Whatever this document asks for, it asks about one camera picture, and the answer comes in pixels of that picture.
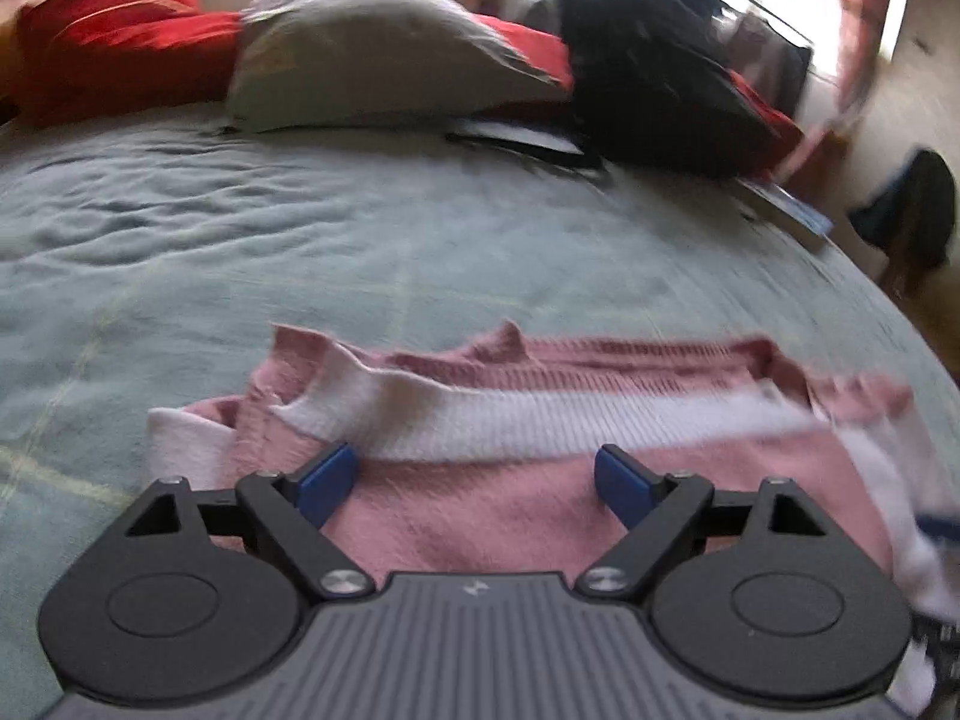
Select pink and white sweater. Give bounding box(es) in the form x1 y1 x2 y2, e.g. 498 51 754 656
145 319 960 717

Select wooden chair with clothes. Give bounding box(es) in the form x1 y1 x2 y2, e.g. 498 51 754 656
848 148 957 298

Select hanging clothes on rack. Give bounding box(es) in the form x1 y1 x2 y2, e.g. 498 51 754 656
680 0 814 117

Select green plaid bed blanket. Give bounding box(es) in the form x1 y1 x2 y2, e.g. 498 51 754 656
2 106 958 718

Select paperback book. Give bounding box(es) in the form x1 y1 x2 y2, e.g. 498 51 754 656
731 179 833 252

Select red quilt behind backpack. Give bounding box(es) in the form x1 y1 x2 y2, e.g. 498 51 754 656
477 15 802 179

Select black backpack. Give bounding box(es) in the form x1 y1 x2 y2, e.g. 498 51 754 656
446 0 800 179

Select grey pillow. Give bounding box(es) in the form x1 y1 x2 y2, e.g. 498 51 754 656
226 0 566 133

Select red pillow at headboard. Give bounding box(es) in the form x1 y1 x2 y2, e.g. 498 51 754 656
2 0 241 127

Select right pink curtain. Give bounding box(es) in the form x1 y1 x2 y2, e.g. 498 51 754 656
778 0 890 206

